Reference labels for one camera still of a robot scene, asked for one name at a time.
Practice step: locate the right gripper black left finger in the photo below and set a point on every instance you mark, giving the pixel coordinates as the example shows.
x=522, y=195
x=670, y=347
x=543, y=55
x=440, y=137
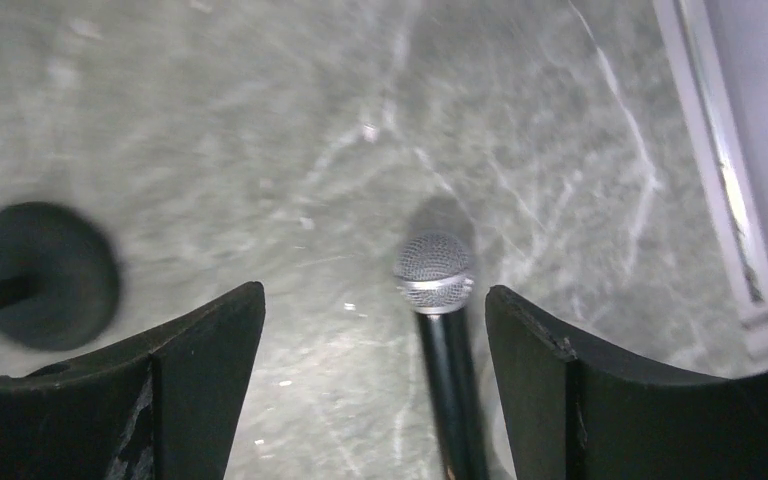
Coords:
x=162, y=404

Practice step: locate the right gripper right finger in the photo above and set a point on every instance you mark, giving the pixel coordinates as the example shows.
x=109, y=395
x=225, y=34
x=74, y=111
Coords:
x=579, y=407

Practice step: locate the silver mesh black microphone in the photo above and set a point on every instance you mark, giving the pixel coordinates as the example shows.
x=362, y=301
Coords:
x=434, y=275

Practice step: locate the black round-base clip stand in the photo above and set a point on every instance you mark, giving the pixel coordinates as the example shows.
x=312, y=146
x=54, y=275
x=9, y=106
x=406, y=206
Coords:
x=60, y=281

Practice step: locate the white table edge rail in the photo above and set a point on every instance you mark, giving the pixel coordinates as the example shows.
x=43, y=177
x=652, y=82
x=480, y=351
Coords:
x=702, y=90

